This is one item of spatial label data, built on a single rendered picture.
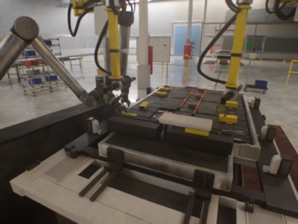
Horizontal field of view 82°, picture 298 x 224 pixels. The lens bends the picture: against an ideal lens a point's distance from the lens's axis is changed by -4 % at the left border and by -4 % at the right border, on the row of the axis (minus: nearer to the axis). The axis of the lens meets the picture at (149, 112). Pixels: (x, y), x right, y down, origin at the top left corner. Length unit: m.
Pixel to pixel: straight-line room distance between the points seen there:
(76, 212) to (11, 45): 1.12
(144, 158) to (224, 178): 0.49
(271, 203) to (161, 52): 9.06
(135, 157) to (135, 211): 0.34
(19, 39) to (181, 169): 1.35
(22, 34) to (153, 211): 1.36
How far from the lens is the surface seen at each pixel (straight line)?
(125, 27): 2.25
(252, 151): 1.46
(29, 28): 1.49
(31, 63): 7.32
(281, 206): 1.24
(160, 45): 9.77
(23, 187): 1.41
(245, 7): 1.28
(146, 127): 1.28
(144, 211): 1.06
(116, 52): 1.38
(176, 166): 1.13
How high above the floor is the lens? 1.66
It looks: 21 degrees down
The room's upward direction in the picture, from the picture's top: straight up
